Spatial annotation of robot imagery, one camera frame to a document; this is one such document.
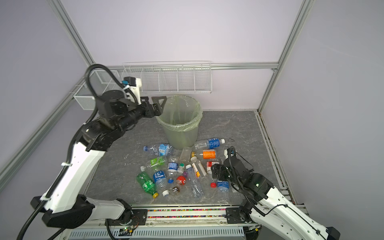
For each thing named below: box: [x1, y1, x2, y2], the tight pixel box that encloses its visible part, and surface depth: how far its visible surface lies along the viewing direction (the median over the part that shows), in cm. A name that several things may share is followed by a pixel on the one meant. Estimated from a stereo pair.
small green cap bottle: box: [177, 163, 185, 174], surface depth 88 cm
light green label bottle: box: [140, 155, 167, 172], surface depth 89 cm
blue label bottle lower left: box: [153, 170, 170, 197], surface depth 83 cm
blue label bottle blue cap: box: [167, 158, 179, 184], surface depth 88 cm
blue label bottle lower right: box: [216, 180, 230, 204], surface depth 80 cm
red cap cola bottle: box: [169, 175, 187, 194], surface depth 84 cm
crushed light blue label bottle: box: [143, 143, 173, 156], surface depth 96 cm
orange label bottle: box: [199, 149, 217, 159], surface depth 93 cm
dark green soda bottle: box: [136, 171, 159, 199], surface depth 82 cm
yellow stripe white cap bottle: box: [190, 156, 208, 178], surface depth 89 cm
